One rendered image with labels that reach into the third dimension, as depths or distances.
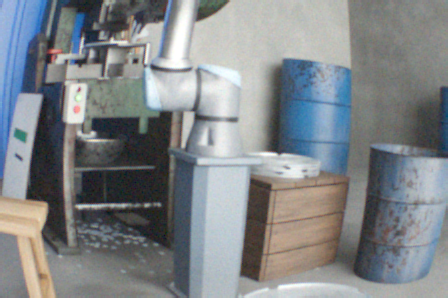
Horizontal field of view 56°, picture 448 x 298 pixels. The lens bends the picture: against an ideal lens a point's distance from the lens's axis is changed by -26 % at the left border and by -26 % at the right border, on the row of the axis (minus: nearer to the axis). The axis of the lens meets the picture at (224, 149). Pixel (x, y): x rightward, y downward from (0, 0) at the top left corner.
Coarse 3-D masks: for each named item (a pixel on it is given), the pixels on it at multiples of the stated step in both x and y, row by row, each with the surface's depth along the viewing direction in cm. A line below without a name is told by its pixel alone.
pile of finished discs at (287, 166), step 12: (264, 156) 200; (276, 156) 196; (288, 156) 204; (300, 156) 203; (252, 168) 187; (264, 168) 179; (276, 168) 178; (288, 168) 180; (300, 168) 179; (312, 168) 182
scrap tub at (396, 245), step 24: (384, 144) 189; (384, 168) 161; (408, 168) 153; (432, 168) 150; (384, 192) 161; (408, 192) 154; (432, 192) 152; (384, 216) 160; (408, 216) 154; (432, 216) 154; (360, 240) 175; (384, 240) 160; (408, 240) 155; (432, 240) 157; (360, 264) 171; (384, 264) 160; (408, 264) 156
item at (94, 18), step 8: (112, 0) 192; (120, 0) 196; (128, 0) 199; (96, 8) 195; (104, 8) 192; (112, 8) 191; (120, 8) 194; (96, 16) 194; (104, 16) 193; (112, 16) 192; (120, 16) 195
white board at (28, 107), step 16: (32, 96) 203; (16, 112) 223; (32, 112) 197; (16, 128) 217; (32, 128) 192; (16, 144) 211; (32, 144) 190; (16, 160) 207; (16, 176) 203; (16, 192) 200
